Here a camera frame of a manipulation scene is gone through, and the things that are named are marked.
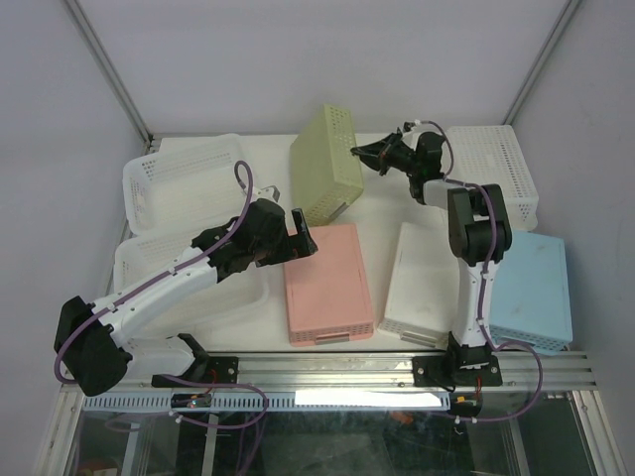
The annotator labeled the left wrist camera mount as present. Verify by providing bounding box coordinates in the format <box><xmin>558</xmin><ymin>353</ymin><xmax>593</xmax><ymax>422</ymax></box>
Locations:
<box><xmin>253</xmin><ymin>185</ymin><xmax>281</xmax><ymax>203</ymax></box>

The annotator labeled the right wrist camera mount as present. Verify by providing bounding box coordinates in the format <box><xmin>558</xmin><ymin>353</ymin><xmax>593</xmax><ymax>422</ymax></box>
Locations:
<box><xmin>403</xmin><ymin>120</ymin><xmax>423</xmax><ymax>135</ymax></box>

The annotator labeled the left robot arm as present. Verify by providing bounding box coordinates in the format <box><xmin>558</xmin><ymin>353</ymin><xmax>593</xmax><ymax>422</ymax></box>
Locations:
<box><xmin>54</xmin><ymin>198</ymin><xmax>318</xmax><ymax>397</ymax></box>

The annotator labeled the white cable duct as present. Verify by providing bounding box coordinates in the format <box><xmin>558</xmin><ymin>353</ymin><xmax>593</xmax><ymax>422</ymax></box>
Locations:
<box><xmin>83</xmin><ymin>389</ymin><xmax>450</xmax><ymax>413</ymax></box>

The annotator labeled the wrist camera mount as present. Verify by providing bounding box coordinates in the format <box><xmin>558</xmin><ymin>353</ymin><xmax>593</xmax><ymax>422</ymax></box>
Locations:
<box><xmin>403</xmin><ymin>120</ymin><xmax>423</xmax><ymax>135</ymax></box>
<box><xmin>253</xmin><ymin>185</ymin><xmax>281</xmax><ymax>203</ymax></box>

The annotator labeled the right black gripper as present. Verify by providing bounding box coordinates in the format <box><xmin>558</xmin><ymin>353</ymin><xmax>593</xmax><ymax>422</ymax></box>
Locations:
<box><xmin>349</xmin><ymin>132</ymin><xmax>420</xmax><ymax>176</ymax></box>

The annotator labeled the yellow-green perforated basket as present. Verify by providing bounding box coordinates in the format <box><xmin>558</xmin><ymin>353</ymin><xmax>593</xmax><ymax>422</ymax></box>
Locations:
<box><xmin>290</xmin><ymin>104</ymin><xmax>364</xmax><ymax>226</ymax></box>

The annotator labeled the translucent white basket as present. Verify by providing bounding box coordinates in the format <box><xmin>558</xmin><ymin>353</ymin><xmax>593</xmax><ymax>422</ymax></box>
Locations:
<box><xmin>114</xmin><ymin>227</ymin><xmax>272</xmax><ymax>343</ymax></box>
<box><xmin>446</xmin><ymin>125</ymin><xmax>539</xmax><ymax>231</ymax></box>
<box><xmin>122</xmin><ymin>134</ymin><xmax>248</xmax><ymax>235</ymax></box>

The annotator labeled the aluminium mounting rail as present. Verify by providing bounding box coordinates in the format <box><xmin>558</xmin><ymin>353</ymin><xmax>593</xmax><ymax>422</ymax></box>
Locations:
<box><xmin>114</xmin><ymin>350</ymin><xmax>597</xmax><ymax>394</ymax></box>

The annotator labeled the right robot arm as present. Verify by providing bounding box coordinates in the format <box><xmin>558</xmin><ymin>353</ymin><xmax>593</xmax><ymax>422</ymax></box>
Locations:
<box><xmin>350</xmin><ymin>128</ymin><xmax>512</xmax><ymax>391</ymax></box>

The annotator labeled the cream white perforated basket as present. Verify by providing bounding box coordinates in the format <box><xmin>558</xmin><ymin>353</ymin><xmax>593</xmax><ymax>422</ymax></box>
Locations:
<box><xmin>378</xmin><ymin>219</ymin><xmax>458</xmax><ymax>349</ymax></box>

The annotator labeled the pink perforated basket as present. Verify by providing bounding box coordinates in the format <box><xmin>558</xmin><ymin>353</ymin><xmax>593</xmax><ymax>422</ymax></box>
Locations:
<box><xmin>284</xmin><ymin>224</ymin><xmax>375</xmax><ymax>347</ymax></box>

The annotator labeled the blue perforated basket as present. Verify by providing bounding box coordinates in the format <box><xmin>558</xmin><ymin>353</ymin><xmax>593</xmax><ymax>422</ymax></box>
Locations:
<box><xmin>489</xmin><ymin>230</ymin><xmax>573</xmax><ymax>355</ymax></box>

